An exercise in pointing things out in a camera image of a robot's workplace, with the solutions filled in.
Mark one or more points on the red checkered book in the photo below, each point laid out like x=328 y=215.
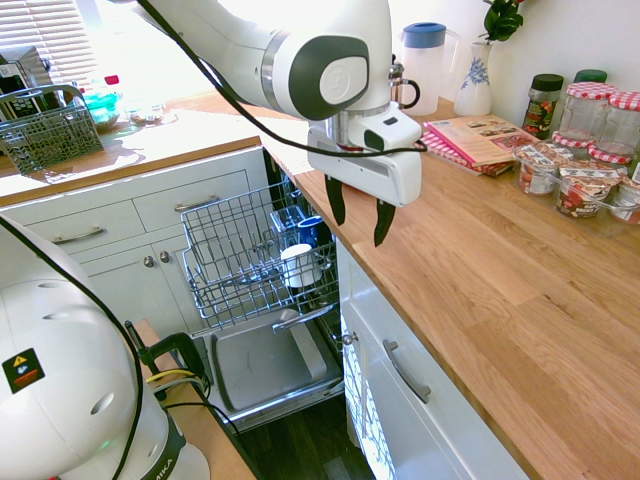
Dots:
x=445 y=147

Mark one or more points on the pink cookbook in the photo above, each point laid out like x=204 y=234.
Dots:
x=480 y=140

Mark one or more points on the grey plastic cutlery basket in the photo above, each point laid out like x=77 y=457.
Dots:
x=50 y=135

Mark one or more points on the steel dishwasher door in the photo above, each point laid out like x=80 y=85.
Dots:
x=265 y=365

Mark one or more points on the yogurt pot with foil lid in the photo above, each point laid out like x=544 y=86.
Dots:
x=537 y=170
x=585 y=192
x=627 y=200

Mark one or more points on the black screw clamp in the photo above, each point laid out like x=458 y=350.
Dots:
x=172 y=345

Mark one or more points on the white window blind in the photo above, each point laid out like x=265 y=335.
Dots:
x=45 y=30

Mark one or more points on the clear bottle with red cap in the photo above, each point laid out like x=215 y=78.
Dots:
x=102 y=105

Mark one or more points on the silver cabinet knob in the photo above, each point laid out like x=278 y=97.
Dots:
x=349 y=338
x=164 y=257
x=149 y=261

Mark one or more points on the glass french press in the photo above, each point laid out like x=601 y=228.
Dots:
x=400 y=90

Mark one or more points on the clear glass container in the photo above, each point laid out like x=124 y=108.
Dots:
x=286 y=220

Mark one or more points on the white vase with blue print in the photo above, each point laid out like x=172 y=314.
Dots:
x=475 y=85

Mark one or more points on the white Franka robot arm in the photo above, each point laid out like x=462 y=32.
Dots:
x=225 y=40

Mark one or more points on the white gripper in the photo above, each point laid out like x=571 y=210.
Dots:
x=370 y=172

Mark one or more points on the small jar red checkered lid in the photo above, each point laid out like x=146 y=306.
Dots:
x=610 y=154
x=572 y=139

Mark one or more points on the white mug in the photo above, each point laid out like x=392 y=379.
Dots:
x=301 y=267

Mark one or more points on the white cabinet with drawers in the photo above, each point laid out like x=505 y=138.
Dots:
x=125 y=280

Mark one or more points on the blue cup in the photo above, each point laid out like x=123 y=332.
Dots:
x=310 y=232

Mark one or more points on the spice jar with black lid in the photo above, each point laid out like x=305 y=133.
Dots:
x=542 y=107

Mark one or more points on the glass jar red checkered lid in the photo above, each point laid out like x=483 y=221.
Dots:
x=622 y=125
x=585 y=110

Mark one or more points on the small clear glass jar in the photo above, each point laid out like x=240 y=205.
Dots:
x=145 y=112

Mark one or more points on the silver coffee machine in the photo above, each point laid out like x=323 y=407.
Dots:
x=20 y=75

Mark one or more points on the clear pitcher with blue lid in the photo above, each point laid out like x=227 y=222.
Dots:
x=427 y=70

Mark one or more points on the white cabinet under worktop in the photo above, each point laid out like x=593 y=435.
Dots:
x=400 y=440

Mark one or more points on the jar with green lid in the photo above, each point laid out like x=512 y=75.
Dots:
x=591 y=76

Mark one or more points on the wooden robot mounting board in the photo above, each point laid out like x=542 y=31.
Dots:
x=210 y=440

